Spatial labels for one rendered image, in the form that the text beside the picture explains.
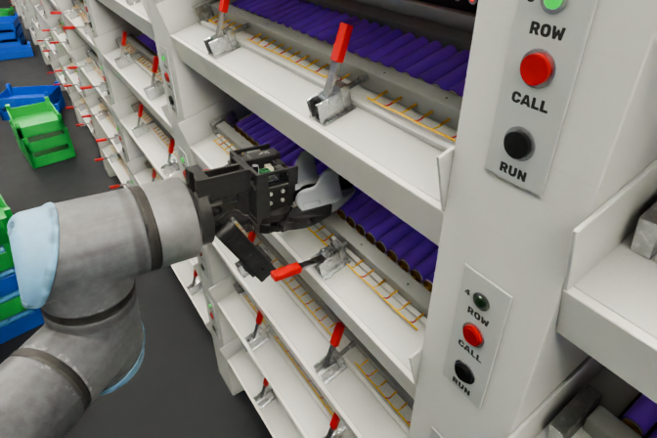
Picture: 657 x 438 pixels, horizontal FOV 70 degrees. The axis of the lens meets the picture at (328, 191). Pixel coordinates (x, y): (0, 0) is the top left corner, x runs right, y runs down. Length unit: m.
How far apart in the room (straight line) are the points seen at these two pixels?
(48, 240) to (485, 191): 0.36
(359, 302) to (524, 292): 0.26
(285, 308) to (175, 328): 0.83
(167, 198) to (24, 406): 0.21
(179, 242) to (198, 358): 1.03
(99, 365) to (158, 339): 1.05
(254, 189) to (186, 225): 0.08
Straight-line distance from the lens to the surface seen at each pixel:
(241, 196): 0.54
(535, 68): 0.27
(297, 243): 0.63
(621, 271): 0.33
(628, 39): 0.25
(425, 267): 0.54
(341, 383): 0.72
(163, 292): 1.73
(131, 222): 0.48
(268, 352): 1.02
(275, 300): 0.83
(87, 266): 0.48
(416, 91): 0.44
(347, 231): 0.59
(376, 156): 0.41
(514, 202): 0.31
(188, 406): 1.42
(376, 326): 0.53
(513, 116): 0.29
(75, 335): 0.54
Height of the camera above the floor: 1.15
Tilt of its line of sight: 32 degrees down
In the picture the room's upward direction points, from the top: straight up
